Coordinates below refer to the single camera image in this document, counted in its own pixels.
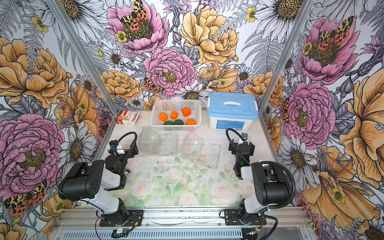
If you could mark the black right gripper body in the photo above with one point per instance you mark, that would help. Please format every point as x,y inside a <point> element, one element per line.
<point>234,146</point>

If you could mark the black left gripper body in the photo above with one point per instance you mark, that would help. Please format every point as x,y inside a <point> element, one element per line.
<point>123,157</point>

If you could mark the clear clamshell with green fruit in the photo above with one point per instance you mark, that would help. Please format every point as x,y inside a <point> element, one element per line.
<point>152,142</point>

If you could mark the orange toy fruit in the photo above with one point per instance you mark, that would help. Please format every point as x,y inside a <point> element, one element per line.
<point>190,122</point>
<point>174,115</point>
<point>163,117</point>
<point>186,112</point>

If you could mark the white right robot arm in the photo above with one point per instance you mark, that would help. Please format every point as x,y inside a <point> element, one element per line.
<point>274,187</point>

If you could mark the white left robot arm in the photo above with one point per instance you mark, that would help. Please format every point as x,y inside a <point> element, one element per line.
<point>92,184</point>

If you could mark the blue lidded storage box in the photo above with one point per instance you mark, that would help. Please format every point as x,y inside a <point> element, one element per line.
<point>231,110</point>

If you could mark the red and white carton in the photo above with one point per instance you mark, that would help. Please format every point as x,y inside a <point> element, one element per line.
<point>127,118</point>

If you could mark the white perforated plastic basket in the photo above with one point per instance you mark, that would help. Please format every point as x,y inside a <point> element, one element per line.
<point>167,106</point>

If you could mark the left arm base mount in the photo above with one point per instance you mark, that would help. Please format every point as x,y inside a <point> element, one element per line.
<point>127,218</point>

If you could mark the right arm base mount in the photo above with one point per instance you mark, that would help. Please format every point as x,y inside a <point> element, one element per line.
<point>237,217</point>

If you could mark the aluminium front rail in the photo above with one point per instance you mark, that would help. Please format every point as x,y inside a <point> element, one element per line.
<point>185,223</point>

